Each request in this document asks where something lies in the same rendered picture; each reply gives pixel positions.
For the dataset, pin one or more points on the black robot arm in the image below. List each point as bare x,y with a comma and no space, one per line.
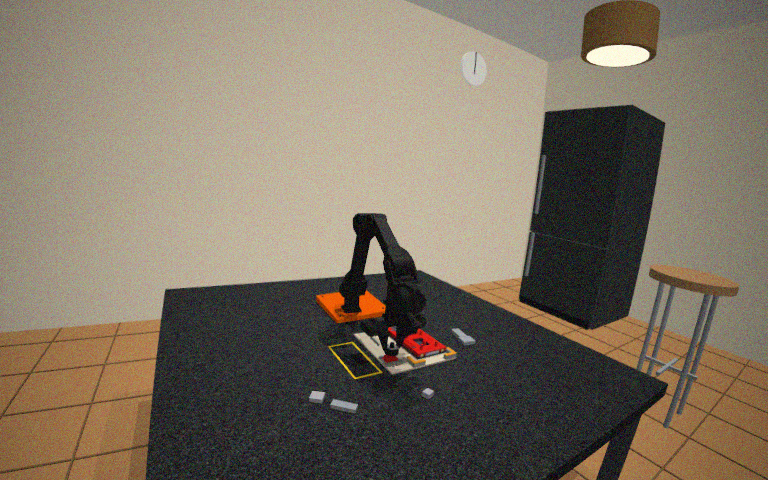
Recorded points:
397,262

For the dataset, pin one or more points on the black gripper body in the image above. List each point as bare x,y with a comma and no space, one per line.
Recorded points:
372,327

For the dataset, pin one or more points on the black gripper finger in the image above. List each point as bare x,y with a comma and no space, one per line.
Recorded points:
399,337
384,340

